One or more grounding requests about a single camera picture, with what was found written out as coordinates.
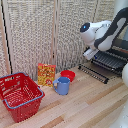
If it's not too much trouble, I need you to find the black dish rack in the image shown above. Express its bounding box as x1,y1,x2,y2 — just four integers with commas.
89,37,128,76

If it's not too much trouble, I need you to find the beige woven screen panel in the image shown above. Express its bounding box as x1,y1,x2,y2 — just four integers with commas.
1,0,57,80
55,0,98,74
94,0,116,24

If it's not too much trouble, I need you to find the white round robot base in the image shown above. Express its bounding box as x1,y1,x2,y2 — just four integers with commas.
121,63,128,88

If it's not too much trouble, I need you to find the red bowl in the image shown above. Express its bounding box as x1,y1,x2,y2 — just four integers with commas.
60,69,77,83

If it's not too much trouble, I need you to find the black oven rack tray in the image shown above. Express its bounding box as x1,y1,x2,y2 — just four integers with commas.
90,49,128,73

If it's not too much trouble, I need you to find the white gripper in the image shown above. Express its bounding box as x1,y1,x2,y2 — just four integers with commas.
82,47,100,62

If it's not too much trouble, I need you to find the red shopping basket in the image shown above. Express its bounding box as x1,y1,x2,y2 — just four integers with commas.
0,71,46,124

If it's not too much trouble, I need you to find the blue mug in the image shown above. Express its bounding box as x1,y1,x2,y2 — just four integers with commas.
52,76,71,96

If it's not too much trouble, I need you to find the yellow red cereal box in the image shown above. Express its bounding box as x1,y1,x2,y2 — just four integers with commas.
37,62,57,88

